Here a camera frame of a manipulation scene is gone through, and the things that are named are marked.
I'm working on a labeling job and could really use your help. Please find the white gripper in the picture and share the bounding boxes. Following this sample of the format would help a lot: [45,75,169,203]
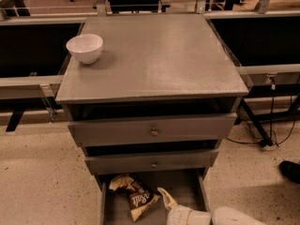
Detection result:
[157,187,211,225]

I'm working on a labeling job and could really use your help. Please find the brown chip bag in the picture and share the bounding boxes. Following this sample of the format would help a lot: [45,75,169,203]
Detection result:
[109,173,160,221]

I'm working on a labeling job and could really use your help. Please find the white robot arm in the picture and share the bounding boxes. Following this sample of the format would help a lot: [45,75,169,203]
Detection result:
[157,187,266,225]

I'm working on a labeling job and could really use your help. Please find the grey bottom drawer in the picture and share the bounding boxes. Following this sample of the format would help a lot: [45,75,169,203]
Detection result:
[99,169,211,225]

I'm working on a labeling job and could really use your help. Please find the grey drawer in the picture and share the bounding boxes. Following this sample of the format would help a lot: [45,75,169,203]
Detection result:
[68,112,237,146]
[99,169,211,225]
[85,150,218,174]

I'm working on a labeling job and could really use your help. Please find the brass middle drawer knob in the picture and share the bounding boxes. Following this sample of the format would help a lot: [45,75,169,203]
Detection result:
[151,161,158,169]

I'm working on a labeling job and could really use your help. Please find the brass drawer knob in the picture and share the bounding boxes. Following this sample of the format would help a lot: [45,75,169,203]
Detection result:
[150,128,158,137]
[151,161,158,169]

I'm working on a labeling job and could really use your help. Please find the brass top drawer knob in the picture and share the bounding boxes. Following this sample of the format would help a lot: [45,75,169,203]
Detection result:
[150,128,158,137]

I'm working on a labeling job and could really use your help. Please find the grey middle drawer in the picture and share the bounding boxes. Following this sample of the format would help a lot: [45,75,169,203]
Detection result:
[85,150,218,174]

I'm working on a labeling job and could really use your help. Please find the grey top drawer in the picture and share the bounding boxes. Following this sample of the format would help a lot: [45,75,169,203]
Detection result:
[68,112,237,146]

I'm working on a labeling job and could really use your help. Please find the grey wooden drawer cabinet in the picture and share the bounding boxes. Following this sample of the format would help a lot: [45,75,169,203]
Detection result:
[55,13,250,176]

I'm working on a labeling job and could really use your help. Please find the black table leg right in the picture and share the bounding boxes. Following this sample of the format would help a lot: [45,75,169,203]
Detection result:
[240,99,273,147]

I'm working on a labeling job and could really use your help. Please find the black table leg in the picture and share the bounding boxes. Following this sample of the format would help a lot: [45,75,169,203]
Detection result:
[240,99,273,147]
[6,110,24,132]

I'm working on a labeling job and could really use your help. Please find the black shoe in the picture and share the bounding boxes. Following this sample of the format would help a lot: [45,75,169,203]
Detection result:
[279,160,300,184]

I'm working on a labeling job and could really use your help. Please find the white ceramic bowl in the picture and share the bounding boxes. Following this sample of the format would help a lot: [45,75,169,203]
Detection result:
[66,34,103,64]

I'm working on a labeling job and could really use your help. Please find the black table leg left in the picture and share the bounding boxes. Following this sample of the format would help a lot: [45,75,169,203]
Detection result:
[6,110,24,132]

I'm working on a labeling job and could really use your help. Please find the black floor cables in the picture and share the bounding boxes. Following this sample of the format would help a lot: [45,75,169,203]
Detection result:
[226,75,297,148]

